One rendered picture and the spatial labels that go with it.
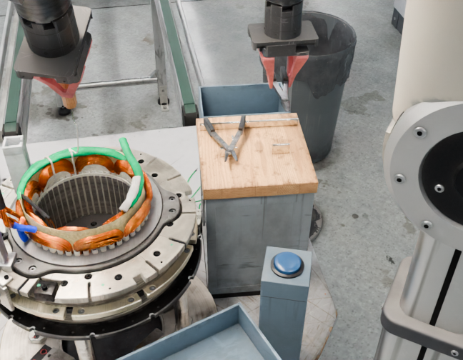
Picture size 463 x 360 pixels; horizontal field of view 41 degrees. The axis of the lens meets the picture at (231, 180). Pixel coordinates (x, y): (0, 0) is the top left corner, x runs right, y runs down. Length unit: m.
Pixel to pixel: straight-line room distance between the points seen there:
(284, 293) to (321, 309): 0.29
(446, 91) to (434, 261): 0.24
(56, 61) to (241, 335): 0.43
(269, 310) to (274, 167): 0.24
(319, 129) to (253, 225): 1.57
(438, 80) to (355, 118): 2.61
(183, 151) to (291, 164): 0.53
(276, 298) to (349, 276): 1.38
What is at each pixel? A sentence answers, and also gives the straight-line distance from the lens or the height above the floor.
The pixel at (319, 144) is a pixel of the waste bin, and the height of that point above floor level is 0.11.
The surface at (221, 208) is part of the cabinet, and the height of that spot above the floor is 1.01.
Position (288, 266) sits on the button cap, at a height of 1.04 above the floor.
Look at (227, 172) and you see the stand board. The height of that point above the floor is 1.06.
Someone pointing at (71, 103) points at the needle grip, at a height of 1.29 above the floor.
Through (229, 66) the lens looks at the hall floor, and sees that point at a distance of 3.40.
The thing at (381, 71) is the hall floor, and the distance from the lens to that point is 3.46.
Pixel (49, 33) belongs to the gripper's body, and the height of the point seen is 1.43.
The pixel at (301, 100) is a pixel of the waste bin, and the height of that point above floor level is 0.35.
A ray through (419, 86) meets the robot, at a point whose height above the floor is 1.50.
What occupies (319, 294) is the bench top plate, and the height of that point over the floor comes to 0.78.
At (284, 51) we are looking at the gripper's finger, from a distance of 0.98.
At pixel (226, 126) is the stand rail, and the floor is 1.07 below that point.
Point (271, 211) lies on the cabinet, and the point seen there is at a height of 1.00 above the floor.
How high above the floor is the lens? 1.74
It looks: 41 degrees down
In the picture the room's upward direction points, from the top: straight up
